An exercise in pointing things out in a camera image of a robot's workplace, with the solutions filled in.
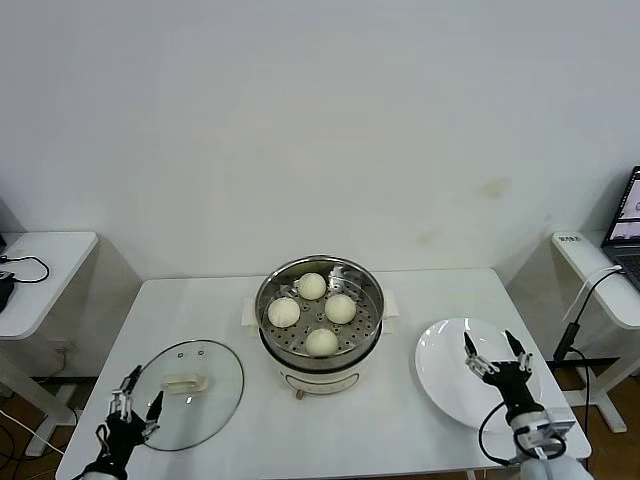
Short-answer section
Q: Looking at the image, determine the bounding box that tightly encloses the flat white cable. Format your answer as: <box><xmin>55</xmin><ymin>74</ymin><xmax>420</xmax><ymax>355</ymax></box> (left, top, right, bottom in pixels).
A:
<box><xmin>562</xmin><ymin>266</ymin><xmax>625</xmax><ymax>324</ymax></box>

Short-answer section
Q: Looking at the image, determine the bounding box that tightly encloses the white side table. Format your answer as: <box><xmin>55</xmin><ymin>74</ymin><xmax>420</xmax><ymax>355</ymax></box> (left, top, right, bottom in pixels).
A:
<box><xmin>0</xmin><ymin>230</ymin><xmax>100</xmax><ymax>459</ymax></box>
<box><xmin>544</xmin><ymin>230</ymin><xmax>640</xmax><ymax>434</ymax></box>

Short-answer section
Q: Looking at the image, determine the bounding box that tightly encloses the thin black looped cable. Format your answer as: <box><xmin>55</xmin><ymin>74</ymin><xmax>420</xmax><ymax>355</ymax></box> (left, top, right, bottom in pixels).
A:
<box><xmin>0</xmin><ymin>254</ymin><xmax>51</xmax><ymax>286</ymax></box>

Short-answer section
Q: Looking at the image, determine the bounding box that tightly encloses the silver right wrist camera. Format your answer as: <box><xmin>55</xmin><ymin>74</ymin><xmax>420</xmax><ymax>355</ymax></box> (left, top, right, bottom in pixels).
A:
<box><xmin>529</xmin><ymin>407</ymin><xmax>576</xmax><ymax>446</ymax></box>

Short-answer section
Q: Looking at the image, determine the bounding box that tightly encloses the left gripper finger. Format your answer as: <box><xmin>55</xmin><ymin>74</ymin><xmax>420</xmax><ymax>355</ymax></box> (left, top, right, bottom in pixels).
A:
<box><xmin>142</xmin><ymin>390</ymin><xmax>165</xmax><ymax>439</ymax></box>
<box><xmin>109</xmin><ymin>365</ymin><xmax>144</xmax><ymax>419</ymax></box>

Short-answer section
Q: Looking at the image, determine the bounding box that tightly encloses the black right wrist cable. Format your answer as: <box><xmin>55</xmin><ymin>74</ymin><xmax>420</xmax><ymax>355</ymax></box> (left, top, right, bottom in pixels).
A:
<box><xmin>478</xmin><ymin>403</ymin><xmax>524</xmax><ymax>467</ymax></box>

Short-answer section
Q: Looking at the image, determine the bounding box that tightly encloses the white steamed baozi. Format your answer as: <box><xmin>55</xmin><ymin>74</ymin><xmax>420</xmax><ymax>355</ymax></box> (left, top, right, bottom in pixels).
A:
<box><xmin>267</xmin><ymin>297</ymin><xmax>301</xmax><ymax>329</ymax></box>
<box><xmin>298</xmin><ymin>272</ymin><xmax>329</xmax><ymax>301</ymax></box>
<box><xmin>324</xmin><ymin>293</ymin><xmax>358</xmax><ymax>325</ymax></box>
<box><xmin>304</xmin><ymin>327</ymin><xmax>339</xmax><ymax>359</ymax></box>

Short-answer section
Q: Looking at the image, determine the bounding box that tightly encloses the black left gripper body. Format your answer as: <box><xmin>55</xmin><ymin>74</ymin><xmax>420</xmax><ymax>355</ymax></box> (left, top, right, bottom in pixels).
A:
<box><xmin>94</xmin><ymin>414</ymin><xmax>150</xmax><ymax>472</ymax></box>

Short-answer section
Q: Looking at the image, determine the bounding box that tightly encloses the cream electric cooker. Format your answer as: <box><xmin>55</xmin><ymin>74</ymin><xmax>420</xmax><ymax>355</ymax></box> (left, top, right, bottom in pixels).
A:
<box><xmin>240</xmin><ymin>289</ymin><xmax>404</xmax><ymax>402</ymax></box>

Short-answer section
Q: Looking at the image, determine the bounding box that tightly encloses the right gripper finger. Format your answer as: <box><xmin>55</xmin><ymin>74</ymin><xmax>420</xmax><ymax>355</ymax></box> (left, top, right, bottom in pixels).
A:
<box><xmin>462</xmin><ymin>332</ymin><xmax>501</xmax><ymax>381</ymax></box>
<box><xmin>503</xmin><ymin>328</ymin><xmax>534</xmax><ymax>374</ymax></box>

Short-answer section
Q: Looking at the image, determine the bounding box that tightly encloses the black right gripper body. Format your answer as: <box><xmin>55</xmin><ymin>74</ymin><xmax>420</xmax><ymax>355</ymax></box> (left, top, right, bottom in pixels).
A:
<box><xmin>482</xmin><ymin>360</ymin><xmax>544</xmax><ymax>416</ymax></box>

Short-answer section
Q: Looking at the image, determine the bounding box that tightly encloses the open dark grey laptop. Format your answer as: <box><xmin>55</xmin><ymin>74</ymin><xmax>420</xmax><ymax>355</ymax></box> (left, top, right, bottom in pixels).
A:
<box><xmin>601</xmin><ymin>166</ymin><xmax>640</xmax><ymax>291</ymax></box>

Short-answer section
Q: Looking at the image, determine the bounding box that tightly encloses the black cable with inline adapter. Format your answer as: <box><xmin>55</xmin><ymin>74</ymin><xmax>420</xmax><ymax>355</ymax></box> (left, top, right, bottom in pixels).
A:
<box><xmin>552</xmin><ymin>269</ymin><xmax>624</xmax><ymax>421</ymax></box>

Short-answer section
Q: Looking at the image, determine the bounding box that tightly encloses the white round plate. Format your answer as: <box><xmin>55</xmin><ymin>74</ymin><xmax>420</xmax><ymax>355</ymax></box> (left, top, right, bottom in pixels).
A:
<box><xmin>413</xmin><ymin>316</ymin><xmax>544</xmax><ymax>432</ymax></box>

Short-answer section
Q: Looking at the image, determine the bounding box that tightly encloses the glass lid with cream handle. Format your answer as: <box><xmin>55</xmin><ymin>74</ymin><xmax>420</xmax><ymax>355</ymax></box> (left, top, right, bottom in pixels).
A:
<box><xmin>125</xmin><ymin>339</ymin><xmax>245</xmax><ymax>452</ymax></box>

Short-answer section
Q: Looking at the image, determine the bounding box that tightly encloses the perforated steel steamer basket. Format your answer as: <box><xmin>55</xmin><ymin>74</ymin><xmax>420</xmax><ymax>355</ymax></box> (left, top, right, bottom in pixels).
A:
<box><xmin>254</xmin><ymin>254</ymin><xmax>386</xmax><ymax>362</ymax></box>

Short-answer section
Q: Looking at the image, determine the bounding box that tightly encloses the black power adapter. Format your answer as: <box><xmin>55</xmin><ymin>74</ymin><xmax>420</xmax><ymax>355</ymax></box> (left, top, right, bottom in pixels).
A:
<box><xmin>0</xmin><ymin>272</ymin><xmax>19</xmax><ymax>314</ymax></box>

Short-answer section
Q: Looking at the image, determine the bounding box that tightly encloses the white floor cable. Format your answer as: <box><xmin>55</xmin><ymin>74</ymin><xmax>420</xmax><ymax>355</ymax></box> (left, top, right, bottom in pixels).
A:
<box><xmin>0</xmin><ymin>408</ymin><xmax>66</xmax><ymax>456</ymax></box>

